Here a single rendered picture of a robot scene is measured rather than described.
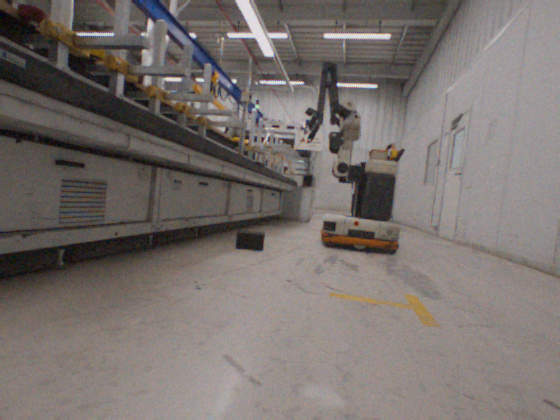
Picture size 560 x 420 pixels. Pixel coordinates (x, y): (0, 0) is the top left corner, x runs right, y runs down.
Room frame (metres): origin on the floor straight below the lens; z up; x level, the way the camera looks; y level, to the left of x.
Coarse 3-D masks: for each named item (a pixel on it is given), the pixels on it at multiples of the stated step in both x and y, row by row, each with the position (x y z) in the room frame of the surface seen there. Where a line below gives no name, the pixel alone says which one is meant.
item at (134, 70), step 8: (88, 72) 1.29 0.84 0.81; (96, 72) 1.28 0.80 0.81; (104, 72) 1.27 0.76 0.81; (128, 72) 1.25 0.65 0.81; (136, 72) 1.24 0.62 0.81; (144, 72) 1.23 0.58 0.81; (152, 72) 1.23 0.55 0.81; (160, 72) 1.22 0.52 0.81; (168, 72) 1.21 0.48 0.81; (176, 72) 1.21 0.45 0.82; (184, 72) 1.20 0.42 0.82
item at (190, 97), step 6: (132, 96) 1.52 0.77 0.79; (138, 96) 1.52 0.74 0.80; (144, 96) 1.51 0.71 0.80; (168, 96) 1.49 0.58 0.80; (174, 96) 1.48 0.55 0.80; (180, 96) 1.48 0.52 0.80; (186, 96) 1.47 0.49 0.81; (192, 96) 1.46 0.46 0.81; (198, 96) 1.46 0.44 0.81; (204, 96) 1.45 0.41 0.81; (210, 96) 1.45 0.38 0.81; (210, 102) 1.47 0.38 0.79
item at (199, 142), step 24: (0, 48) 0.79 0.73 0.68; (0, 72) 0.79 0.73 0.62; (24, 72) 0.85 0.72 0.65; (48, 72) 0.91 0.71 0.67; (72, 96) 0.99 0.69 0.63; (96, 96) 1.09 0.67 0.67; (120, 96) 1.22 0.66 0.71; (120, 120) 1.23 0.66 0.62; (144, 120) 1.35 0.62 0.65; (192, 144) 1.78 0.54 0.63; (216, 144) 2.10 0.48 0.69; (264, 168) 3.34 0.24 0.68
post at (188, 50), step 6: (186, 48) 1.70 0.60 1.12; (192, 48) 1.72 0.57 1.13; (186, 54) 1.70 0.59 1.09; (186, 60) 1.70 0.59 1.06; (186, 66) 1.70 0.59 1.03; (186, 78) 1.70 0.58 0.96; (186, 84) 1.70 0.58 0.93; (180, 90) 1.70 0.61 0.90; (186, 90) 1.70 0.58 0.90; (186, 102) 1.72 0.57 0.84; (180, 114) 1.70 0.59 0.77; (186, 114) 1.72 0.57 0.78; (180, 120) 1.70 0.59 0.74; (186, 120) 1.73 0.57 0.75
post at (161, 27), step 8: (160, 24) 1.45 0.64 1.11; (160, 32) 1.45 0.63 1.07; (160, 40) 1.45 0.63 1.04; (160, 48) 1.45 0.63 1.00; (160, 56) 1.45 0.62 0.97; (152, 64) 1.46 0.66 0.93; (160, 64) 1.46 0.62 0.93; (152, 80) 1.46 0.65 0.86; (160, 80) 1.47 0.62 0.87; (152, 104) 1.45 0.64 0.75; (160, 104) 1.48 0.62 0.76
